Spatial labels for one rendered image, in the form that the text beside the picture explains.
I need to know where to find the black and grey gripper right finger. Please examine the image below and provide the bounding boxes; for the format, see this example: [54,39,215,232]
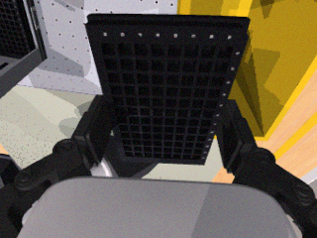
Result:
[215,99,317,238]

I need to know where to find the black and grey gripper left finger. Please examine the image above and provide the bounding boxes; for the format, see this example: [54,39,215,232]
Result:
[0,94,112,238]

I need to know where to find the yellow open-top bin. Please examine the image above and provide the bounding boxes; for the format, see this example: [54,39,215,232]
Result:
[176,0,317,141]

